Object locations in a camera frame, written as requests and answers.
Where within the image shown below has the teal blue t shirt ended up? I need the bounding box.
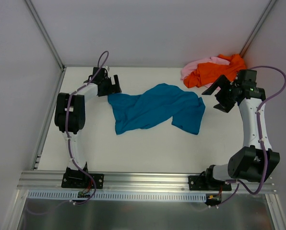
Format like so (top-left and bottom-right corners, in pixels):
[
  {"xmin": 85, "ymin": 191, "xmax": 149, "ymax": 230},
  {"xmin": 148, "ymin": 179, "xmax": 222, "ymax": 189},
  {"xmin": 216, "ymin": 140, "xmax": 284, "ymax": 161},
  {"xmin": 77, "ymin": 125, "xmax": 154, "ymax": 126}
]
[{"xmin": 107, "ymin": 83, "xmax": 205, "ymax": 135}]

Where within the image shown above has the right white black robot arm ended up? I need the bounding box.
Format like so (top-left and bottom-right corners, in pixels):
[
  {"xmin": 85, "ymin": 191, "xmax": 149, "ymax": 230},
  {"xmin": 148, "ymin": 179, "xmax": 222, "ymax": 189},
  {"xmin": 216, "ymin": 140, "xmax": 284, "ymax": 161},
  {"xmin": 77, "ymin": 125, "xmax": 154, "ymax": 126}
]
[{"xmin": 203, "ymin": 69, "xmax": 280, "ymax": 195}]

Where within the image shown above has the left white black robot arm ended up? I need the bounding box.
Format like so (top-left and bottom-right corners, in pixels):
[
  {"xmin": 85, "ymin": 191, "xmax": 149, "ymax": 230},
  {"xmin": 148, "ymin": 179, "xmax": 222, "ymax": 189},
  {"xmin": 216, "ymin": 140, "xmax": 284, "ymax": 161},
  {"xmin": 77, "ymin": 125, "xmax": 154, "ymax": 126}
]
[{"xmin": 54, "ymin": 67, "xmax": 121, "ymax": 190}]

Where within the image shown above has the orange t shirt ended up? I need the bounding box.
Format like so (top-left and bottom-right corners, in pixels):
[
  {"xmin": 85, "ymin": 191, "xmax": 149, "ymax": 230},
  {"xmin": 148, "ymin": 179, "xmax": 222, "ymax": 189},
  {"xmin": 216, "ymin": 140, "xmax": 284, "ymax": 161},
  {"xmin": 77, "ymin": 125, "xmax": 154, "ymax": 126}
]
[{"xmin": 180, "ymin": 54, "xmax": 246, "ymax": 88}]

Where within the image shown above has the pink t shirt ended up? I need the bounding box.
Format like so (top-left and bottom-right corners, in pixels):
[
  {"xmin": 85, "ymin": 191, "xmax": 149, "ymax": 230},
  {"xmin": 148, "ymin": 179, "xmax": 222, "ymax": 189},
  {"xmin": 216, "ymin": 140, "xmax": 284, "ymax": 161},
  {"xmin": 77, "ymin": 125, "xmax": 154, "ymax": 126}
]
[{"xmin": 180, "ymin": 57, "xmax": 230, "ymax": 88}]

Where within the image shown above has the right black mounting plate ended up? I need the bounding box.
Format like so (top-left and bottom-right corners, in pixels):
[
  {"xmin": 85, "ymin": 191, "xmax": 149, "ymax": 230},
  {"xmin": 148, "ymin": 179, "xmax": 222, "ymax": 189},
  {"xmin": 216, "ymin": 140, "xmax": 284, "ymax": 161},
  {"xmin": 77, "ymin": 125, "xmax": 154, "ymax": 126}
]
[{"xmin": 188, "ymin": 174, "xmax": 232, "ymax": 191}]

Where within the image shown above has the black mounting plate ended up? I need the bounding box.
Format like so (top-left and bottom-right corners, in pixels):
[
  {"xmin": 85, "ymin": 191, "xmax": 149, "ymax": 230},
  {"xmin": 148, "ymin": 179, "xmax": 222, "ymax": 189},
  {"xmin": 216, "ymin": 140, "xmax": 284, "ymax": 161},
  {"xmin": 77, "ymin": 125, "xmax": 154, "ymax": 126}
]
[
  {"xmin": 61, "ymin": 172, "xmax": 104, "ymax": 189},
  {"xmin": 188, "ymin": 174, "xmax": 232, "ymax": 191}
]

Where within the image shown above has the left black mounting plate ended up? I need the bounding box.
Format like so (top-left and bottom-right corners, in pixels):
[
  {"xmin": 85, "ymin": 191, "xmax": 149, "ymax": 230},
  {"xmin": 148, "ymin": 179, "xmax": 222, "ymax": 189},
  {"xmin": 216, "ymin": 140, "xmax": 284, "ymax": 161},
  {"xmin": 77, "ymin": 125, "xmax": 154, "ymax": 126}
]
[{"xmin": 61, "ymin": 172, "xmax": 104, "ymax": 189}]

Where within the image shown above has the left aluminium corner post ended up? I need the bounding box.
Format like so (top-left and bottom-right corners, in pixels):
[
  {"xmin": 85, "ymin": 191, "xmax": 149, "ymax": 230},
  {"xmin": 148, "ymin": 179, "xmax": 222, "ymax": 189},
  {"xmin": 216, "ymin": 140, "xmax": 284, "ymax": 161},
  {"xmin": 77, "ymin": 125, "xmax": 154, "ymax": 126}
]
[{"xmin": 24, "ymin": 0, "xmax": 65, "ymax": 70}]

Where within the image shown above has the aluminium corner post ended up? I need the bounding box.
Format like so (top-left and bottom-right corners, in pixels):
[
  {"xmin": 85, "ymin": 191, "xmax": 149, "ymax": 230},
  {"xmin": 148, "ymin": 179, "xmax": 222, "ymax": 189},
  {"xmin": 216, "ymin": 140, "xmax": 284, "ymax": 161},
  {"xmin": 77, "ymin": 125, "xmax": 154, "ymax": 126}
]
[
  {"xmin": 24, "ymin": 0, "xmax": 65, "ymax": 70},
  {"xmin": 239, "ymin": 0, "xmax": 278, "ymax": 58}
]

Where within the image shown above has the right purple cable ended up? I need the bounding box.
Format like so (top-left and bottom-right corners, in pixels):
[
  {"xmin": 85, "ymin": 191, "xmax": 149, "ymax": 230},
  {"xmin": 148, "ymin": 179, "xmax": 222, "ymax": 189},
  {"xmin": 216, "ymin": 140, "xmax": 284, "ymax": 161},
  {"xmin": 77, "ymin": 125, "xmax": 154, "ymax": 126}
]
[{"xmin": 206, "ymin": 66, "xmax": 286, "ymax": 209}]

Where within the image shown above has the right aluminium corner post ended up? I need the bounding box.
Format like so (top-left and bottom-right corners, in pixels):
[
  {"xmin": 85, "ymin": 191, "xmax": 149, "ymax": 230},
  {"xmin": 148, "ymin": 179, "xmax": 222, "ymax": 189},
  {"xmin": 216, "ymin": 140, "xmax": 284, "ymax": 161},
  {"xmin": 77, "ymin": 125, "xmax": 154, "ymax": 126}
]
[{"xmin": 239, "ymin": 0, "xmax": 278, "ymax": 58}]

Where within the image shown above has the white slotted cable duct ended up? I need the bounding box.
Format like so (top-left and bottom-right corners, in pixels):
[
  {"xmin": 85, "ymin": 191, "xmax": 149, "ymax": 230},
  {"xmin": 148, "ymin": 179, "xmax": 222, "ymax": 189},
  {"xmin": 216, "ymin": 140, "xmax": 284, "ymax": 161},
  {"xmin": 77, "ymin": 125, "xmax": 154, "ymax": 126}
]
[{"xmin": 27, "ymin": 190, "xmax": 207, "ymax": 203}]

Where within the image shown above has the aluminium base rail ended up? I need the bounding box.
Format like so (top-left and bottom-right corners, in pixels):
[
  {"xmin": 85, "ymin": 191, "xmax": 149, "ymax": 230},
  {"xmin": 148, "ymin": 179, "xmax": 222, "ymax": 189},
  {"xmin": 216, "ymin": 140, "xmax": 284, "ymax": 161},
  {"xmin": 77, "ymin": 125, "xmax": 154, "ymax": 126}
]
[{"xmin": 17, "ymin": 170, "xmax": 277, "ymax": 194}]

